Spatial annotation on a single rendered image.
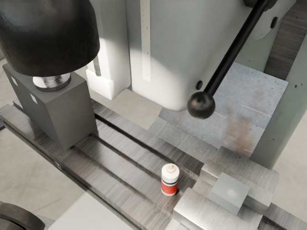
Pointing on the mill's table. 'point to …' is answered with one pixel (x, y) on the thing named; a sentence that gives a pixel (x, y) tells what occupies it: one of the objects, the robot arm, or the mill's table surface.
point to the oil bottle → (169, 179)
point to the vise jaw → (206, 214)
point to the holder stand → (56, 105)
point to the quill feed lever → (226, 62)
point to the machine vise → (210, 168)
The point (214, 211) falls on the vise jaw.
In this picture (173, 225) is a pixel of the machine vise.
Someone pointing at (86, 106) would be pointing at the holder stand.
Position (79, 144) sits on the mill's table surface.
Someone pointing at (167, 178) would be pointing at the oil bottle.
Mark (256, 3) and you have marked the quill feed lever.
